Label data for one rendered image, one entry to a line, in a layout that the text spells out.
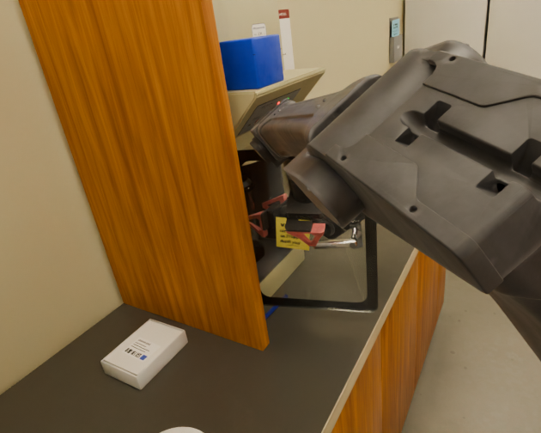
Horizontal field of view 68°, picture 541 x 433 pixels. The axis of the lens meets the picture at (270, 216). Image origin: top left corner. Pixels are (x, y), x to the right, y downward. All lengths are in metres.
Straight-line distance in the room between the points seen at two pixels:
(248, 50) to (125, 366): 0.71
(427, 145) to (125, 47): 0.73
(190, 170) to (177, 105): 0.13
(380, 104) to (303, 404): 0.73
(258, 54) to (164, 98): 0.20
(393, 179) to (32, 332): 1.09
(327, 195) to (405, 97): 0.06
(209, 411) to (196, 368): 0.13
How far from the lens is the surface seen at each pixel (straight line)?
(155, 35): 0.80
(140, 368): 0.98
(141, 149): 0.91
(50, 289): 1.18
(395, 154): 0.18
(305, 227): 0.69
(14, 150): 1.09
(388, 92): 0.22
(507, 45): 3.77
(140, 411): 0.96
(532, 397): 2.27
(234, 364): 0.97
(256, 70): 0.80
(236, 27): 0.95
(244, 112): 0.80
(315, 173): 0.21
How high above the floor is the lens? 1.61
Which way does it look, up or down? 25 degrees down
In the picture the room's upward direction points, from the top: 8 degrees counter-clockwise
